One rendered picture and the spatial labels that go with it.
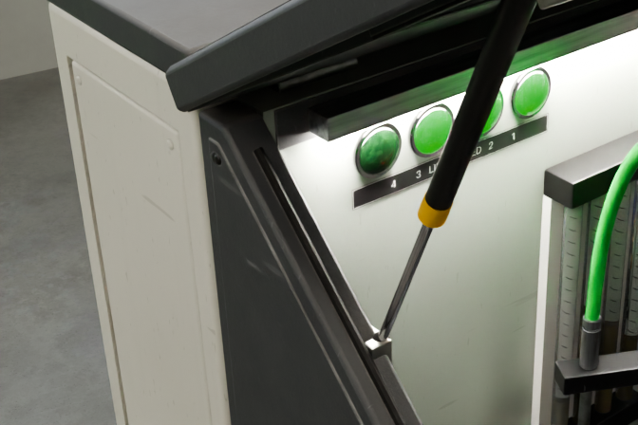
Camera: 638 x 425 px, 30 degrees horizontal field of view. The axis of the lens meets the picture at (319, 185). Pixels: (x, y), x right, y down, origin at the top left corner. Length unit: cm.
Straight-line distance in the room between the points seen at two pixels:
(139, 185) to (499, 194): 34
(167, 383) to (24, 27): 370
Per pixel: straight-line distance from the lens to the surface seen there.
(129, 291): 122
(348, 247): 105
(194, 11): 101
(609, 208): 111
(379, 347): 89
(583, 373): 123
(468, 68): 102
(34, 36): 487
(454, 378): 123
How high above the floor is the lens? 185
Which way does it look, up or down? 29 degrees down
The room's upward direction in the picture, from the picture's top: 3 degrees counter-clockwise
